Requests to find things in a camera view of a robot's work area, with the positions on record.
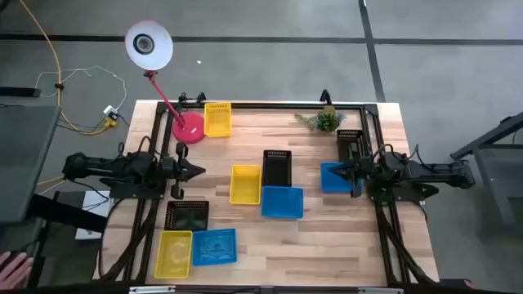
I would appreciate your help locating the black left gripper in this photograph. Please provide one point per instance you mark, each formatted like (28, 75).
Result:
(180, 171)

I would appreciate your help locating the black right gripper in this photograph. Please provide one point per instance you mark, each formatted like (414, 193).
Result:
(359, 171)

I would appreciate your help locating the black plastic basket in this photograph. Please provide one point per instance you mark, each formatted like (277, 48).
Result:
(347, 141)
(277, 169)
(187, 216)

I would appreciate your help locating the blue plastic basket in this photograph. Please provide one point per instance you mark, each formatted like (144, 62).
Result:
(282, 202)
(214, 247)
(333, 183)

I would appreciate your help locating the yellow plastic basket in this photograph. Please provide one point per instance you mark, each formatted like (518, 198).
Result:
(217, 122)
(245, 185)
(173, 255)

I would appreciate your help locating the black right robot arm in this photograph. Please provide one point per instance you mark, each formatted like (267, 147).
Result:
(429, 171)

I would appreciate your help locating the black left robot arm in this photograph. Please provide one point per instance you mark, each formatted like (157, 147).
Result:
(102, 167)

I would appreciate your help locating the small green potted plant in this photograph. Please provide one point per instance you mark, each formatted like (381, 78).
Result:
(327, 121)

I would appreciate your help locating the black clamp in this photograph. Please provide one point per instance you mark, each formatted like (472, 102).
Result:
(184, 99)
(200, 98)

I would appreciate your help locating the yellow plug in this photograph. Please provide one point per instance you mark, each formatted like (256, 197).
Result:
(110, 122)

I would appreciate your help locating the white power adapter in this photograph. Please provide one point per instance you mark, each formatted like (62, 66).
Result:
(109, 109)

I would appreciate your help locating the white box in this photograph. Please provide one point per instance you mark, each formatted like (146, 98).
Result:
(92, 204)

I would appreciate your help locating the black desk crossbar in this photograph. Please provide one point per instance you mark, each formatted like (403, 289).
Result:
(65, 212)

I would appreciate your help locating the grey metal table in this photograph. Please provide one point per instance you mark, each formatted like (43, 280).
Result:
(496, 163)

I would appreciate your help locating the grey desk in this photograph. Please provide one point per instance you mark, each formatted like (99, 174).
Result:
(24, 163)

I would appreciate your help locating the black flat bar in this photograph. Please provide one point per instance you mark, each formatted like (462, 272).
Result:
(18, 92)

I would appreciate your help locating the person's hand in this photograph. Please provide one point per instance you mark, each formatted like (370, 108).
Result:
(14, 269)

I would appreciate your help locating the black triangular bracket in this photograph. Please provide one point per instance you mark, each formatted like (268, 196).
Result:
(326, 98)

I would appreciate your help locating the black aluminium table frame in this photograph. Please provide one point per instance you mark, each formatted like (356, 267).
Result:
(286, 106)

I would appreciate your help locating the silver metal bracket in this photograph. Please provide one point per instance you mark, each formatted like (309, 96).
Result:
(151, 290)
(380, 290)

